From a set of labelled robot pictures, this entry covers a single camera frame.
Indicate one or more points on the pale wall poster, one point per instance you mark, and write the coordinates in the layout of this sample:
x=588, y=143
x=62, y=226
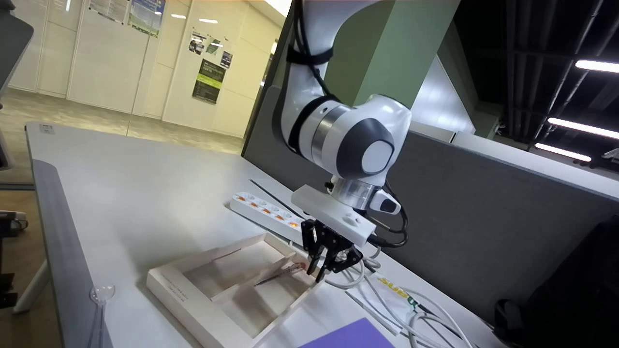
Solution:
x=147, y=16

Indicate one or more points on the ceiling light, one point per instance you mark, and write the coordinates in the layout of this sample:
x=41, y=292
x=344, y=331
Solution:
x=561, y=151
x=582, y=128
x=596, y=64

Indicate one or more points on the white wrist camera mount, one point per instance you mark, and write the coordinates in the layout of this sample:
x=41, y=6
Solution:
x=335, y=209

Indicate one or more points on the white power strip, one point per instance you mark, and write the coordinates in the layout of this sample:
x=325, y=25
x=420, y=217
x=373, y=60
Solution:
x=263, y=211

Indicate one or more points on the grey office partition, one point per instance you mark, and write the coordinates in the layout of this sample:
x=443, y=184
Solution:
x=503, y=213

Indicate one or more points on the wooden divided tray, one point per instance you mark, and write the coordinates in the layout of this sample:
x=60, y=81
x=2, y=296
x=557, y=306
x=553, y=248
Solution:
x=194, y=302

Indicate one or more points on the clear plastic spoon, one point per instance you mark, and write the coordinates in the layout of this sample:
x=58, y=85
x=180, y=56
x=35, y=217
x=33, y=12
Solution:
x=101, y=292

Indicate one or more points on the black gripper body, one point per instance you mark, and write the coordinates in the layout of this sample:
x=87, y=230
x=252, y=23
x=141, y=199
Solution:
x=329, y=236

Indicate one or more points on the purple mat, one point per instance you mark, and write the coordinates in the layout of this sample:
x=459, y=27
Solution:
x=348, y=337

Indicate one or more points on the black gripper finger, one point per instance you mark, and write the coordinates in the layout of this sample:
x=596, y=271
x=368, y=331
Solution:
x=341, y=263
x=314, y=253

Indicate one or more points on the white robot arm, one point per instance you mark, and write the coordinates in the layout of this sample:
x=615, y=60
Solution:
x=360, y=122

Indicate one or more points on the black green wall poster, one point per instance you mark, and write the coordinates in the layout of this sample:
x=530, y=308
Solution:
x=207, y=79

